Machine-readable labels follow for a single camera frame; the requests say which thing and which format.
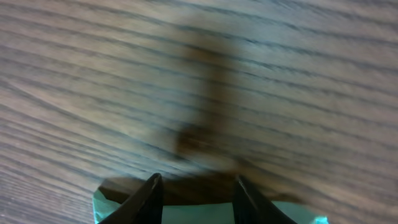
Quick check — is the teal wet wipes packet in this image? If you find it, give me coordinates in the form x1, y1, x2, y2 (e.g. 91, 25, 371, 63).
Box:
93, 190, 329, 224

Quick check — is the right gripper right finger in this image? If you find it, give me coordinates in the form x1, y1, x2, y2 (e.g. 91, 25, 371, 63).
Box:
232, 175, 297, 224

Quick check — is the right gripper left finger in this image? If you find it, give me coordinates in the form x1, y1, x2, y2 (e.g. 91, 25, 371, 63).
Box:
99, 173, 164, 224

